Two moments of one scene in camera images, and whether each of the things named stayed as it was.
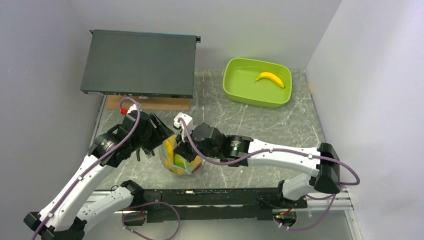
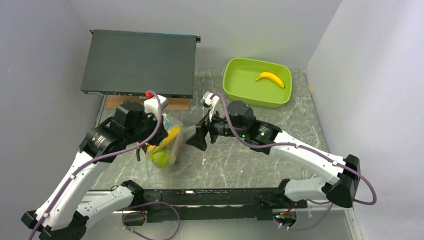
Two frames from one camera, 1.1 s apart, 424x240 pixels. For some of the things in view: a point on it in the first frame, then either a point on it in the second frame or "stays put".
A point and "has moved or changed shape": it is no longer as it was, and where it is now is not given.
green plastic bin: [263, 83] stays put
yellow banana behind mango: [271, 76] stays put
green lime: [179, 161] → [162, 158]
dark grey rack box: [131, 63] stays put
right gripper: [182, 149] → [197, 140]
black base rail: [252, 205] stays put
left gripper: [163, 131] stays put
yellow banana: [169, 153] has moved or changed shape
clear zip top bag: [175, 161] has moved or changed shape
